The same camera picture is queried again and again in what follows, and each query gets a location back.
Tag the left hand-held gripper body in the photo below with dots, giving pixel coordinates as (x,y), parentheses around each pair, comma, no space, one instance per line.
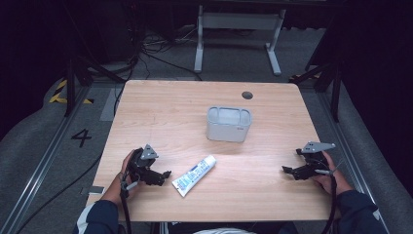
(139,164)

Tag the person's right hand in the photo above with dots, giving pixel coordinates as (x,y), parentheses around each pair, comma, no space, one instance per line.
(336,180)

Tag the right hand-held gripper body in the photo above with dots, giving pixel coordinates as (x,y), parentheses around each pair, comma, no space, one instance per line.
(314,159)

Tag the yellow and black floor tape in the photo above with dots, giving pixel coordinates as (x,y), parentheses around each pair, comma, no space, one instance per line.
(61,95)

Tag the white metal stand frame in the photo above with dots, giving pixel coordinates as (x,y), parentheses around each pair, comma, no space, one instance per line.
(238,22)

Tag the grey plastic organizer box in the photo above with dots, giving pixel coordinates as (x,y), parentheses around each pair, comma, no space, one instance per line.
(229,124)

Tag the person's left hand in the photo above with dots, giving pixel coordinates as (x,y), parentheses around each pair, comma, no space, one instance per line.
(124,169)

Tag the white and blue toothpaste tube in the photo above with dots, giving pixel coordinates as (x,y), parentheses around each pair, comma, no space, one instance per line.
(194,175)

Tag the black metal stand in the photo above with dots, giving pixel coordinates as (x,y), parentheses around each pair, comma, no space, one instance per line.
(78,76)
(328,78)

